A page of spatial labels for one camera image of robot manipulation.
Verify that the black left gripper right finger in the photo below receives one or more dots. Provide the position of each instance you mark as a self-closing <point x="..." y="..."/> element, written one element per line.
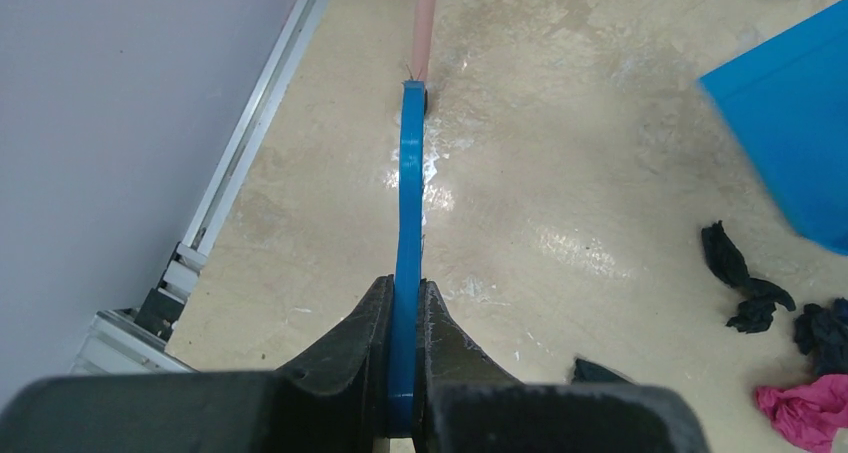
<point x="466" y="402"/>

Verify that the aluminium frame rail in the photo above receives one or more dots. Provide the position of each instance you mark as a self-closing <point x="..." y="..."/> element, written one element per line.
<point x="133" y="340"/>

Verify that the pink paper scrap middle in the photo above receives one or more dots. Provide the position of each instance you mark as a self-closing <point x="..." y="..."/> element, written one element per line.
<point x="807" y="416"/>

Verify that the dark blue paper scrap centre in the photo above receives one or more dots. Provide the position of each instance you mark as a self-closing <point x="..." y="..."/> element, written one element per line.
<point x="822" y="332"/>

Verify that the pink music stand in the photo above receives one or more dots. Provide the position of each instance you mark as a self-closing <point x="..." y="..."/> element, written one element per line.
<point x="422" y="34"/>

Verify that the blue hand brush black bristles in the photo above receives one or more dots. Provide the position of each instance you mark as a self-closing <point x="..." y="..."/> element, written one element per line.
<point x="401" y="370"/>

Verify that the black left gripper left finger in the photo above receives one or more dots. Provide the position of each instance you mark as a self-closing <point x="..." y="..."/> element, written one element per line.
<point x="329" y="398"/>

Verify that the blue plastic dustpan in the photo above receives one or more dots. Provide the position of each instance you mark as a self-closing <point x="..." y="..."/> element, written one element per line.
<point x="786" y="103"/>

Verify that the small black paper scrap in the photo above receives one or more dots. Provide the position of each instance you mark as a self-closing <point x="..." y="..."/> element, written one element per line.
<point x="761" y="297"/>

